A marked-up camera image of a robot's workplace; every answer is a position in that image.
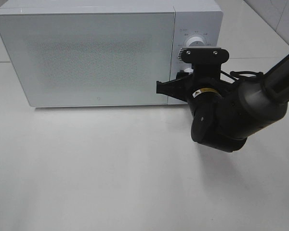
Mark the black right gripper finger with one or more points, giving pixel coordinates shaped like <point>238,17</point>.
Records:
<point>183,74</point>
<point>177,88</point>

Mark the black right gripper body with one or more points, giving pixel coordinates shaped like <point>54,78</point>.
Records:
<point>206,85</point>

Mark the white round knob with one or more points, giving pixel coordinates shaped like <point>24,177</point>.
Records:
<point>188,70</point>
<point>195,41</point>

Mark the white microwave door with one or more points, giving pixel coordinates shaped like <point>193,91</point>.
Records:
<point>89,59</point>

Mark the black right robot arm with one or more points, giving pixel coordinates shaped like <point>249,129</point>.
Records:
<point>224,113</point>

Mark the white microwave oven body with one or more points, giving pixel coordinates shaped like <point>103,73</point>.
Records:
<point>191,17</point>

